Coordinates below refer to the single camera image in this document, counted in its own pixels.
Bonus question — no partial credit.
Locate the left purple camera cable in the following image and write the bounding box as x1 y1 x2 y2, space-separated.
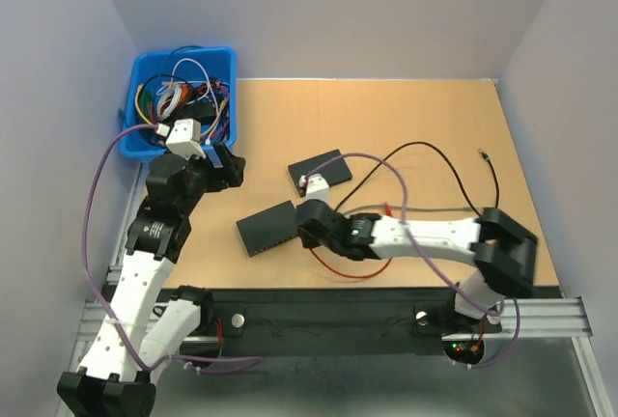
82 122 262 376

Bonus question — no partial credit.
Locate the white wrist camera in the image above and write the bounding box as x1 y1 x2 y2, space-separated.
298 174 330 204
155 119 206 158

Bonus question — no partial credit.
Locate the black network switch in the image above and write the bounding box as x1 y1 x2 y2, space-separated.
288 150 352 197
236 201 297 257

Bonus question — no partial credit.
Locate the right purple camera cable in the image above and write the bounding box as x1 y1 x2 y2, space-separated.
301 152 522 370

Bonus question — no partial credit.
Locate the yellow cable in bin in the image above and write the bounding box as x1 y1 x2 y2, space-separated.
134 86 233 138

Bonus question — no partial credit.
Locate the aluminium frame rail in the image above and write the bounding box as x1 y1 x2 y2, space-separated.
76 298 592 343

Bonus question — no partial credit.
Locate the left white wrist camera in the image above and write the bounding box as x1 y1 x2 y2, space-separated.
155 119 206 158

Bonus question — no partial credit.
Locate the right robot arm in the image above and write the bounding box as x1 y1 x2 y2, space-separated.
295 200 538 330

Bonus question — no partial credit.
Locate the red ethernet cable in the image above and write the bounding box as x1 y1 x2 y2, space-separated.
308 202 393 281

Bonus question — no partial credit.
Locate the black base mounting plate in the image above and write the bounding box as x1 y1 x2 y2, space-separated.
212 288 480 357

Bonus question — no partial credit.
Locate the white coiled cable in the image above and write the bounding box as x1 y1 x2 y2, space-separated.
154 57 213 122

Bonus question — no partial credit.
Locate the grey ethernet cable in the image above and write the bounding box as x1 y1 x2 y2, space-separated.
337 203 484 215

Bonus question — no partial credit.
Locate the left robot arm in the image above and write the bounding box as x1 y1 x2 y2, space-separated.
57 144 245 416

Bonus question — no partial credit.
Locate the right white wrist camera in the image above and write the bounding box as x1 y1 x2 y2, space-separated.
298 174 330 204

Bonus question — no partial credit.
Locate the black ethernet cable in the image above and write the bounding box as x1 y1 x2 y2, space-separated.
335 141 500 218

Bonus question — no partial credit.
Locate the black adapter in bin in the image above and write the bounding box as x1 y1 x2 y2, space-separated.
180 100 217 125

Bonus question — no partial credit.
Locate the blue plastic bin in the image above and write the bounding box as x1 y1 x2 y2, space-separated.
123 45 238 158

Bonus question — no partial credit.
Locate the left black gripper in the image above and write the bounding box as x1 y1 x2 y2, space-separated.
180 142 247 215

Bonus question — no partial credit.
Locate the purple camera cable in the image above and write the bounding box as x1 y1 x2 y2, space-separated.
82 122 262 376
301 152 522 370

